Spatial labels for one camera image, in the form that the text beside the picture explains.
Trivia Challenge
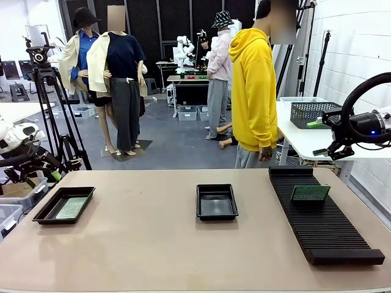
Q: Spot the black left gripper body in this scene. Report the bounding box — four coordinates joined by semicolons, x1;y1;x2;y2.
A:
18;149;62;173

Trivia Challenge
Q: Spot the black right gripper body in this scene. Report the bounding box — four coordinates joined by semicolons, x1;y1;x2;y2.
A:
331;108;357;147

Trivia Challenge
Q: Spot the black ESD tray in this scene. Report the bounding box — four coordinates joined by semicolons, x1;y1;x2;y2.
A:
195;183;239;222
32;186;97;226

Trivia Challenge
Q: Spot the green circuit board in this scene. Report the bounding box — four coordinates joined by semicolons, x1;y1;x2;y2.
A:
290;184;332;203
55;197;90;220

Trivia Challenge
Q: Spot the person's right forearm yellow sleeve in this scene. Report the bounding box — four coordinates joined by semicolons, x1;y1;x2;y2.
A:
255;112;277;150

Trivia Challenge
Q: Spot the person's right hand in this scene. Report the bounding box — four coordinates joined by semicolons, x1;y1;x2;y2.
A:
258;145;274;162

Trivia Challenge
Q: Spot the grey plastic basket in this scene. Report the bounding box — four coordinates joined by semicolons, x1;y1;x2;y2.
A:
290;101;343;129

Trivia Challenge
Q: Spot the brown cardboard box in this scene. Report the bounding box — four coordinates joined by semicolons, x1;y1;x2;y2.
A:
1;179;40;198

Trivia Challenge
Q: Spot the white side table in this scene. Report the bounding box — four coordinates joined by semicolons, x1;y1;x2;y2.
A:
276;99;391;184

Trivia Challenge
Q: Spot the clear storage box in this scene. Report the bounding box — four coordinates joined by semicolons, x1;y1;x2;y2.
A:
0;203;24;241
0;176;49;211

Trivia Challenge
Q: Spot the black stand with clamps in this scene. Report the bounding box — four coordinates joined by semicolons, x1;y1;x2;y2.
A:
298;0;317;97

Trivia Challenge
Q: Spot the white round-cornered table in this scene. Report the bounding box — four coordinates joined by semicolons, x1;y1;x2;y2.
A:
0;102;56;123

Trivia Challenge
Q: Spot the thin black light stand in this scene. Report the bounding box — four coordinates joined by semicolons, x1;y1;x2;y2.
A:
313;29;333;98

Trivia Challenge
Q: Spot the clear floor bin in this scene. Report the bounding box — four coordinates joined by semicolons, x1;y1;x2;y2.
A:
73;105;98;120

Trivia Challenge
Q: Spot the person in yellow hoodie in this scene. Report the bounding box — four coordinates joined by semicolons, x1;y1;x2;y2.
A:
228;0;299;169

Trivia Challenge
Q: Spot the dark plastic stool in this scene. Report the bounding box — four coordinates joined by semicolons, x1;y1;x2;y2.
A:
9;83;31;103

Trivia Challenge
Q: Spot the black slotted board rack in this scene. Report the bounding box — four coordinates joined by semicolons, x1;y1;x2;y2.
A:
268;165;386;266

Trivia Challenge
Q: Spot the black floor mat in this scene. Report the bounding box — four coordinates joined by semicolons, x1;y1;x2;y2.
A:
113;139;153;162

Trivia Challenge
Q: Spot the black monitor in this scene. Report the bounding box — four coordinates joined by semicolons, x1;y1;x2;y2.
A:
1;60;20;81
18;59;35;74

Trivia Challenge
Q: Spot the mannequin in blue shirt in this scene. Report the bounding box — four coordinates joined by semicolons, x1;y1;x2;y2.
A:
58;7;117;155

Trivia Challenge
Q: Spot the mannequin in pink sweater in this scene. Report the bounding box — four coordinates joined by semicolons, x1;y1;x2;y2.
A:
205;11;233;141

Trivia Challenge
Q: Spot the black box under table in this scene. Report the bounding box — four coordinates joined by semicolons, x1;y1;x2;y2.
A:
175;84;210;107

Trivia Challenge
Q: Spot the grey plastic stool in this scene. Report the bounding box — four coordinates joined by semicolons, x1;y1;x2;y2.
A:
143;78;159;95

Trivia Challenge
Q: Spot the mannequin in navy top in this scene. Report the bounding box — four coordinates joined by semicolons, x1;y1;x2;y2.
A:
86;5;148;157

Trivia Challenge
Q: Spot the seated person in black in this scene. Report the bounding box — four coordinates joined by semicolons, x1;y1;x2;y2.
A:
197;35;212;67

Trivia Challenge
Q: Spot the patterned bucket hat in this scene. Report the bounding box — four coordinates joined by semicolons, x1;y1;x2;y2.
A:
211;11;232;29

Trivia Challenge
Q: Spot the background work table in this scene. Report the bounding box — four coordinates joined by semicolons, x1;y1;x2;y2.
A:
166;74;211;118

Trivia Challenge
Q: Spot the black brimmed hat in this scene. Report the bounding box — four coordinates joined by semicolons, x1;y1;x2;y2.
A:
72;7;102;30

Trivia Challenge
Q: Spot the small white background robot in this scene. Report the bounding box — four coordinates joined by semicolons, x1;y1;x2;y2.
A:
176;35;196;74

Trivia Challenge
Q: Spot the left arm black hose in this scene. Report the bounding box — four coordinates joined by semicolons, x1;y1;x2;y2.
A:
0;152;42;168

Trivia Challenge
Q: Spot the black camera tripod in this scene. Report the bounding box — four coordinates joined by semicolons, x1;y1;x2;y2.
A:
26;32;93;172

